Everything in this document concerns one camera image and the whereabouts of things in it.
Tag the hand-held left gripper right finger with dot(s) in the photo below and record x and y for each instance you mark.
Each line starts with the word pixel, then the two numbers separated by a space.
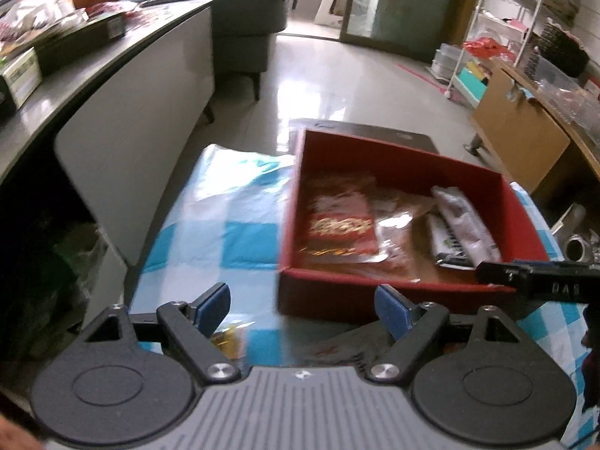
pixel 391 311

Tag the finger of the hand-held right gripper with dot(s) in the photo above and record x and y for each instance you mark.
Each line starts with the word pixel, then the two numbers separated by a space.
pixel 539 263
pixel 497 274

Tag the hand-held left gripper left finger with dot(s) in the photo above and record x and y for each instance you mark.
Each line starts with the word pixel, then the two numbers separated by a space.
pixel 213 307

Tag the silver wafer packet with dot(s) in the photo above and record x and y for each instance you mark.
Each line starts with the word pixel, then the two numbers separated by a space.
pixel 464 225

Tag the red cardboard box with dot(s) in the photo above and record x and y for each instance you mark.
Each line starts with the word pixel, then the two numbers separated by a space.
pixel 328 300

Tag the clear bag of brown snacks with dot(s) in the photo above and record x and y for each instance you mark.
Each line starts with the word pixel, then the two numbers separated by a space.
pixel 403 239

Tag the metal pipe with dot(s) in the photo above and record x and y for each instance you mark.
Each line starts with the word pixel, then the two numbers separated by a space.
pixel 581 248

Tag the blue white checkered tablecloth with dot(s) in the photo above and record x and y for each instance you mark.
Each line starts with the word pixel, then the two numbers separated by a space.
pixel 225 225

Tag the green plastic bag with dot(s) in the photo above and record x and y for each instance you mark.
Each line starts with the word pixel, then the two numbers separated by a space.
pixel 79 258

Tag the wooden cabinet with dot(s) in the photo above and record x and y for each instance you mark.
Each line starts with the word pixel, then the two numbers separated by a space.
pixel 515 122

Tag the pile of clear plastic containers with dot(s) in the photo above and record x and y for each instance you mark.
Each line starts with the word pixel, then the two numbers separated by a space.
pixel 567 98

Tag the grey counter cabinet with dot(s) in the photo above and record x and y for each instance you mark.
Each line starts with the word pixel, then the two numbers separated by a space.
pixel 140 150

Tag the teal box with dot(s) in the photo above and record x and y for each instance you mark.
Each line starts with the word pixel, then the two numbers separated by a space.
pixel 471 86

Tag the pink thin stick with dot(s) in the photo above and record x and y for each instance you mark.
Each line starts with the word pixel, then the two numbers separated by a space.
pixel 422 75

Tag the dark woven basket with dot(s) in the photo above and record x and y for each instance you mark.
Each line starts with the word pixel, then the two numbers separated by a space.
pixel 562 49

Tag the translucent storage bin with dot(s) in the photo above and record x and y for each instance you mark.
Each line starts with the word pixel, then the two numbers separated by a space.
pixel 445 61

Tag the red plastic bag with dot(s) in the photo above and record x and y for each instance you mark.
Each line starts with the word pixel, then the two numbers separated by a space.
pixel 485 47

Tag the grey green sofa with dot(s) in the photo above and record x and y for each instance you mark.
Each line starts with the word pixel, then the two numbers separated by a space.
pixel 243 23

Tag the glass sliding door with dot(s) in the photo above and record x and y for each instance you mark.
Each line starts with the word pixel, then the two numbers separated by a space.
pixel 403 4

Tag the long black box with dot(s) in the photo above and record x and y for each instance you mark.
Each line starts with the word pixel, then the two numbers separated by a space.
pixel 79 37

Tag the green box with white label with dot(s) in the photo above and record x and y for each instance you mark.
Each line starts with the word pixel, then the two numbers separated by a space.
pixel 21 75

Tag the red plastic packet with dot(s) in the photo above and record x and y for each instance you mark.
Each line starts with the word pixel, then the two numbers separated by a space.
pixel 112 9

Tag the pile of plastic bags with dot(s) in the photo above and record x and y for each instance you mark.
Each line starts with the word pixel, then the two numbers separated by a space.
pixel 37 14

